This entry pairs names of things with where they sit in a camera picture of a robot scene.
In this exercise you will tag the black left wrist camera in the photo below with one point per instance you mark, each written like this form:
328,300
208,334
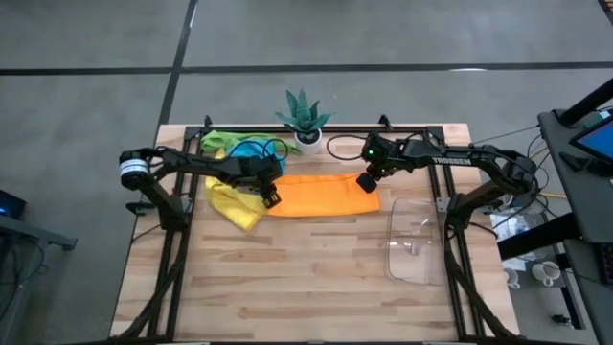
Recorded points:
270,196

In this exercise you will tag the orange microfiber towel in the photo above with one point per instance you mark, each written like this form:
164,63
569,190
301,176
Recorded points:
321,196

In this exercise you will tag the small black floor object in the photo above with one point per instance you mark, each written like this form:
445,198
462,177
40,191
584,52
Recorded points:
560,320

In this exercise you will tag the white ceramic mug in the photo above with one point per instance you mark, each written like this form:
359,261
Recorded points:
546,272
511,278

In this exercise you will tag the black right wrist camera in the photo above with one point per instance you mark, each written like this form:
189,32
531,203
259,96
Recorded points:
367,183

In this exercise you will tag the black slanted pole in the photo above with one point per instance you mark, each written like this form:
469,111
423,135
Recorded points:
589,100

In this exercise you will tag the dark grey desk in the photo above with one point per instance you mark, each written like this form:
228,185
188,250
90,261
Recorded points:
589,201

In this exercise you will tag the tablet with blue screen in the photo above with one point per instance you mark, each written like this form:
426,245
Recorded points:
598,141

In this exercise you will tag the potted plant in white pot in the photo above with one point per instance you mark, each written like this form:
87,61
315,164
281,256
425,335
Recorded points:
302,112

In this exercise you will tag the green microfiber towel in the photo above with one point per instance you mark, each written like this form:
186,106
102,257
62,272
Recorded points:
215,140

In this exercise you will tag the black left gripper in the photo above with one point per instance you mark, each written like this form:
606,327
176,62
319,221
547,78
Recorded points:
261,170

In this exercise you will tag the black keyboard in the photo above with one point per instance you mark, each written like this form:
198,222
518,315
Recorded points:
607,263

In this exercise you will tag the black device with blue light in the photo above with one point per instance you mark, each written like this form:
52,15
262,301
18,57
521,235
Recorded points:
12,206

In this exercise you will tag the yellow microfiber towel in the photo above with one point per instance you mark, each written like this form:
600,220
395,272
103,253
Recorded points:
234,211

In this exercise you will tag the grey desk leg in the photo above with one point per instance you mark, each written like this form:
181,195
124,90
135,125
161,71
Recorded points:
43,235

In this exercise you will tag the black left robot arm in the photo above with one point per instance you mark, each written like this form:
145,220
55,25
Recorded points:
191,165

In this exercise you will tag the white crumpled papers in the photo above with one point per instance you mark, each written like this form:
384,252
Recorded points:
510,227

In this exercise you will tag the clear plastic basket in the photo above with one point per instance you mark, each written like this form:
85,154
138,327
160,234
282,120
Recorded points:
414,249

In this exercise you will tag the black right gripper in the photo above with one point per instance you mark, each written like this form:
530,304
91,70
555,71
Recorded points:
385,153

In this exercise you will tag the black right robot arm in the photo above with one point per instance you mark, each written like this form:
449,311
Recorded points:
479,158

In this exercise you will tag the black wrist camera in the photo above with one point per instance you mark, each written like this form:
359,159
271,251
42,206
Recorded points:
367,183
270,196

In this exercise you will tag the black stand beam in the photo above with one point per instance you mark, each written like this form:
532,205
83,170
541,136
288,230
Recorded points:
536,237

